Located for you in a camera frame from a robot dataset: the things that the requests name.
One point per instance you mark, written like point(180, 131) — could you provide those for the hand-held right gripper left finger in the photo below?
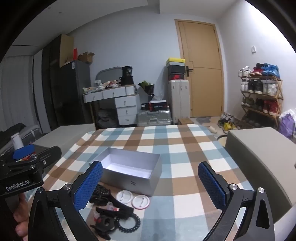
point(89, 185)

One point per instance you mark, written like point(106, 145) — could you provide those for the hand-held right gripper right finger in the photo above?
point(211, 185)

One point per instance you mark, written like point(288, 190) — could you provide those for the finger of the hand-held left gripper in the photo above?
point(49, 154)
point(23, 151)

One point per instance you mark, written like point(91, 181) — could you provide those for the round white pin badge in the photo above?
point(124, 197)

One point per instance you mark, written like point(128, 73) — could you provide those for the long black hair claw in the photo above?
point(122, 206)

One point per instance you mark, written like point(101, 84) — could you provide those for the silver cardboard box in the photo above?
point(129, 183)

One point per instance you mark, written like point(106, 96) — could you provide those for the black hair claw clip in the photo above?
point(105, 224)

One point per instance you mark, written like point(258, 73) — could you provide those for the round red-rimmed pin badge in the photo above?
point(140, 201)

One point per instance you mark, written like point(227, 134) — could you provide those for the person's left hand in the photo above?
point(21, 216)

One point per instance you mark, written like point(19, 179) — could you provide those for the white drying rack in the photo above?
point(34, 131)

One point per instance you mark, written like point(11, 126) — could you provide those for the grey upholstered block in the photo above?
point(254, 157)
point(64, 134)

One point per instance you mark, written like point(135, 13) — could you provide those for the black cloth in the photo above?
point(11, 129)

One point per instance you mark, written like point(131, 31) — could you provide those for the round dark-rimmed mat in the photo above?
point(222, 138)

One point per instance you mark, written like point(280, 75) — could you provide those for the beige slipper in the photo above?
point(212, 129)

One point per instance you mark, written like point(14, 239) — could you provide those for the pile of loose shoes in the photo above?
point(227, 124)

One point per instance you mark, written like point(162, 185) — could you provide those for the grey cloth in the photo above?
point(203, 120)

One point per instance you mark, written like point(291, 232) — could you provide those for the grey bundle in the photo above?
point(105, 119)

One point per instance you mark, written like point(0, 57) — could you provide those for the dark refrigerator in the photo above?
point(74, 92)

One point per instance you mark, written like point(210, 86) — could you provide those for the small wooden stool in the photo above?
point(185, 121)

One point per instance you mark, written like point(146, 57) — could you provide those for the desk clutter pile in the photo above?
point(101, 86)

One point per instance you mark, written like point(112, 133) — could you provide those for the white desk with drawers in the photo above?
point(124, 104)

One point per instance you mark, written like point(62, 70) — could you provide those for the silver suitcase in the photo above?
point(152, 118)

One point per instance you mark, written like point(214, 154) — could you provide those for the white upright suitcase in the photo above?
point(178, 102)

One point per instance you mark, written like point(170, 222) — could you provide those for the black box with red stripe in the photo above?
point(158, 106)

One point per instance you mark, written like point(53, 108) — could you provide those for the small black box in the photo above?
point(145, 107)

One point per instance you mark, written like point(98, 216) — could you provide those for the purple plastic bag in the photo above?
point(288, 125)

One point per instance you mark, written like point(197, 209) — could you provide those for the grey arched board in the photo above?
point(106, 72)

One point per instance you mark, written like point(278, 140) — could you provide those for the red bag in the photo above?
point(75, 54)

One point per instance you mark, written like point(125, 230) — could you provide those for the open cardboard box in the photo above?
point(86, 58)

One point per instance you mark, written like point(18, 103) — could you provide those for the tall flat cardboard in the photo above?
point(66, 49)

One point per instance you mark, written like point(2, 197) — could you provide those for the shoe rack with shoes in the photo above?
point(256, 87)

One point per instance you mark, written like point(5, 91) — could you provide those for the black bag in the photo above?
point(127, 75)

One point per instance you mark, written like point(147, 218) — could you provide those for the wooden shoe rack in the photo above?
point(278, 97)

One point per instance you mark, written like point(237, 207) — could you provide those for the red and black shoe box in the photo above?
point(177, 77)

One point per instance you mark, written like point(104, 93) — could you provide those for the dark wrapped bouquet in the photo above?
point(144, 85)

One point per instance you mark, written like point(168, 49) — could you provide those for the yellow shoe box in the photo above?
point(175, 61)

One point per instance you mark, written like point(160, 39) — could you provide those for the wooden door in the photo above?
point(201, 46)

